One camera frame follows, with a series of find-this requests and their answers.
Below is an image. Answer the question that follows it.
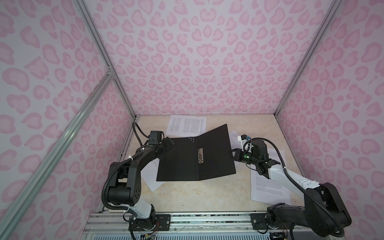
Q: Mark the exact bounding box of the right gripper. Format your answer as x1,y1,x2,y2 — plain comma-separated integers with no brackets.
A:
225,148,260,166

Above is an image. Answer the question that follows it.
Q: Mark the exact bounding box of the printed paper sheet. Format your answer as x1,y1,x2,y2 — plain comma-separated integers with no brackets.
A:
141,158,165,192
229,131,243,150
251,165,292,205

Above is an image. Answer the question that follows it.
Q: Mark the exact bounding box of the blue folder black inside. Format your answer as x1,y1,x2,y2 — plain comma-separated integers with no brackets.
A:
157,124,236,182

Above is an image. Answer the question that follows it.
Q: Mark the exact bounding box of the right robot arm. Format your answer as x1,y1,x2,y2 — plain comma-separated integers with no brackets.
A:
232,135,352,238

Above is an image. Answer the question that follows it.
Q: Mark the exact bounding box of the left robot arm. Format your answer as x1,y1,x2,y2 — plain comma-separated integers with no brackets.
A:
101,137,174,229

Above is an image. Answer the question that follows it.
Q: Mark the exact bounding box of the back left paper sheet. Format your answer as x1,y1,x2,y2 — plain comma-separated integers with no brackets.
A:
166,115,207,137

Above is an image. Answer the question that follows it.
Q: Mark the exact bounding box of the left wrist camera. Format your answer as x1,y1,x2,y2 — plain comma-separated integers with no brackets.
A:
148,131,164,145

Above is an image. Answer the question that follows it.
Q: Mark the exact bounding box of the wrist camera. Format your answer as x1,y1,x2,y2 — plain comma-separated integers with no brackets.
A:
148,131,164,145
238,135,251,145

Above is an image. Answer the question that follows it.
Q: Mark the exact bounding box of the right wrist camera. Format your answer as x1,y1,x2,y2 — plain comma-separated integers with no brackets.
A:
238,135,251,145

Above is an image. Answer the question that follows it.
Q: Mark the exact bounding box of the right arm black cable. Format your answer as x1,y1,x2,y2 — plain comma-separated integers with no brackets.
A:
242,137,346,238

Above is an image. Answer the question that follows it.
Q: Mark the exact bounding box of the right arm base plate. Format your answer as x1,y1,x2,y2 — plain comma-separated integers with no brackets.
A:
250,213,283,233

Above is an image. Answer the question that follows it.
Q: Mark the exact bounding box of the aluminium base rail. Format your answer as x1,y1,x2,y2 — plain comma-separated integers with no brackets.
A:
81,211,320,240

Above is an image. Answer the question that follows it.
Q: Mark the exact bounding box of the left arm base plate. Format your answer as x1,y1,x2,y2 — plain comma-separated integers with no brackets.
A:
128,214,171,232

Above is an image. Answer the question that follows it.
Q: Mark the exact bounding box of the left corner aluminium post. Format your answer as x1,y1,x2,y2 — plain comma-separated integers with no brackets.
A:
73,0,137,120

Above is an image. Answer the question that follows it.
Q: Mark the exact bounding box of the corner aluminium post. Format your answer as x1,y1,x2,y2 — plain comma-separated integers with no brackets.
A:
73,0,137,120
274,0,344,118

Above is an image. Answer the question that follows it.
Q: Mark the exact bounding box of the diagonal aluminium frame bar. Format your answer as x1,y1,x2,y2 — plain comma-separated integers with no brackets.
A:
1,73,114,240

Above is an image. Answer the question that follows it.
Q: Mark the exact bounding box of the right corner aluminium post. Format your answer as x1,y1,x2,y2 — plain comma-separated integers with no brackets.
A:
274,0,344,118

